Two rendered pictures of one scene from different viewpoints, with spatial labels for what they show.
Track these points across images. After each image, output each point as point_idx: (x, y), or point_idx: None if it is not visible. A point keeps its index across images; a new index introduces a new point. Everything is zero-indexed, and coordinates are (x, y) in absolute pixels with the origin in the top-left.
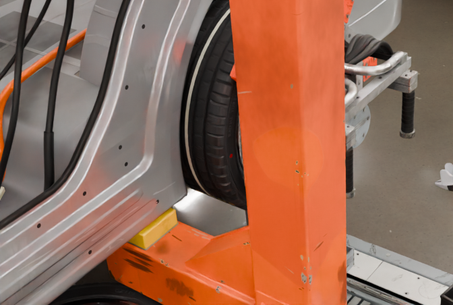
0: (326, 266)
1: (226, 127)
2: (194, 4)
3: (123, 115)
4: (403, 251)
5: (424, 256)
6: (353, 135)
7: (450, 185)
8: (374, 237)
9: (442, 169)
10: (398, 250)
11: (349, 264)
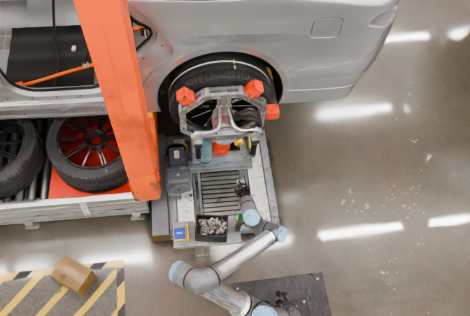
0: (140, 180)
1: (173, 104)
2: (172, 60)
3: None
4: (284, 178)
5: (287, 187)
6: (200, 145)
7: (236, 186)
8: (283, 163)
9: (237, 179)
10: (282, 176)
11: (247, 167)
